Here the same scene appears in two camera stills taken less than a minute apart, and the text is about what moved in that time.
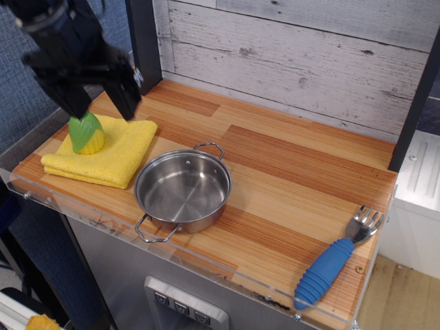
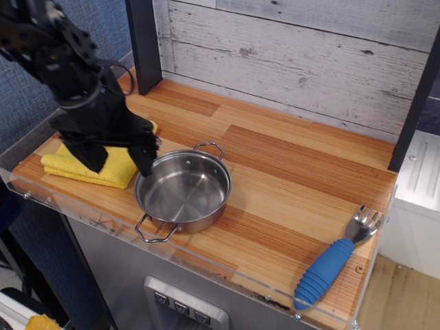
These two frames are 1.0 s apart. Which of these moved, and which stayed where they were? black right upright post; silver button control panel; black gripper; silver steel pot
Moved: black gripper
Stayed: silver steel pot; silver button control panel; black right upright post
